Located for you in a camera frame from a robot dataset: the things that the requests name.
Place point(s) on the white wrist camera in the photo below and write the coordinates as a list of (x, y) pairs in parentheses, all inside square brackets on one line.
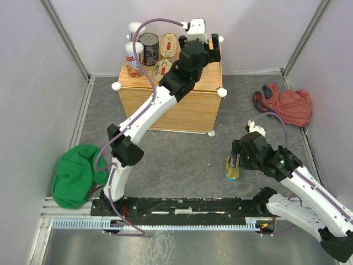
[(196, 30), (251, 127)]

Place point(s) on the gold rectangular tin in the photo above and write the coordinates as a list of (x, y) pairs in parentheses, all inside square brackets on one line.
[(232, 169)]

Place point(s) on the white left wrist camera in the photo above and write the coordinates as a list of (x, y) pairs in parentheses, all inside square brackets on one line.
[(196, 30)]

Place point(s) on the red cloth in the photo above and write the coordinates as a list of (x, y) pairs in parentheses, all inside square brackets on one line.
[(294, 107)]

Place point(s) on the dark blue round can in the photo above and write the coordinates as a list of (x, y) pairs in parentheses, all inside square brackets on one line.
[(150, 42)]

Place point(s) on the wooden cube cabinet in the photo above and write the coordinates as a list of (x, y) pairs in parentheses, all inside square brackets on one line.
[(195, 113)]

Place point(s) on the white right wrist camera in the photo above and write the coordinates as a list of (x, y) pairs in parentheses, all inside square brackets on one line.
[(251, 127)]

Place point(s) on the tall white-lid can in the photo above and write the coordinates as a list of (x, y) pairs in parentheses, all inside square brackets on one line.
[(133, 55), (133, 27)]

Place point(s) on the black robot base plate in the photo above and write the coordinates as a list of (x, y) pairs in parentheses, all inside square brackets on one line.
[(182, 211)]

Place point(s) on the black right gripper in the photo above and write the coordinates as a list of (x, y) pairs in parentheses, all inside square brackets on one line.
[(237, 149)]

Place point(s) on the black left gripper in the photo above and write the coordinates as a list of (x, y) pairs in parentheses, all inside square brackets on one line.
[(213, 55)]

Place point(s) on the green cloth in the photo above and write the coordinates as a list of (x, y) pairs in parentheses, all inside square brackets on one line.
[(75, 176)]

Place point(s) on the red oval tin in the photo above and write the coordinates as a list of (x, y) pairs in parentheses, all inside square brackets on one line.
[(168, 47), (160, 69)]

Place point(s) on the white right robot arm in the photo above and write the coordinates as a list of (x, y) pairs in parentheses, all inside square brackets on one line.
[(323, 216)]

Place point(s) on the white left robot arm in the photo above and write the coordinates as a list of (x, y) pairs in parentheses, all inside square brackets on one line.
[(173, 87)]

